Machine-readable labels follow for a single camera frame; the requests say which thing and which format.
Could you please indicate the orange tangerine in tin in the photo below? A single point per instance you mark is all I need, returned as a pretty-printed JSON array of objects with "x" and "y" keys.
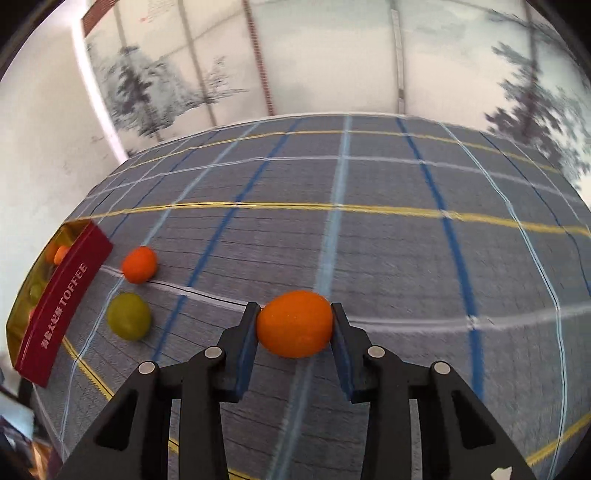
[{"x": 60, "y": 254}]

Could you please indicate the blue plaid tablecloth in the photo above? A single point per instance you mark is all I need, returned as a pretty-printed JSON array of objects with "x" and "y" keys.
[{"x": 442, "y": 242}]

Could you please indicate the small orange tangerine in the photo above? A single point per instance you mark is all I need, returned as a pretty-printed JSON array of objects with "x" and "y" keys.
[{"x": 295, "y": 325}]

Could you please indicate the red gold toffee tin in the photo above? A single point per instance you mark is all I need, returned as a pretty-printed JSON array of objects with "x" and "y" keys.
[{"x": 50, "y": 296}]

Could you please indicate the large orange tangerine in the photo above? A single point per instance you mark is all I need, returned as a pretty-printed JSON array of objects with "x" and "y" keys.
[{"x": 140, "y": 265}]

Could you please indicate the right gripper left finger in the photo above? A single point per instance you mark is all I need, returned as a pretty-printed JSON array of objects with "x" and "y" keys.
[{"x": 129, "y": 439}]

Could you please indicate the clutter pile on floor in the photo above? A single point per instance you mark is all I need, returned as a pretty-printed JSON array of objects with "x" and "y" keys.
[{"x": 26, "y": 449}]

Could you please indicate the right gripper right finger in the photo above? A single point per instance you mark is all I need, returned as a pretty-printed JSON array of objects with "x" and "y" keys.
[{"x": 460, "y": 438}]

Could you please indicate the landscape painted folding screen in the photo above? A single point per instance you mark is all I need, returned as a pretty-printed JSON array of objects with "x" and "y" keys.
[{"x": 158, "y": 70}]

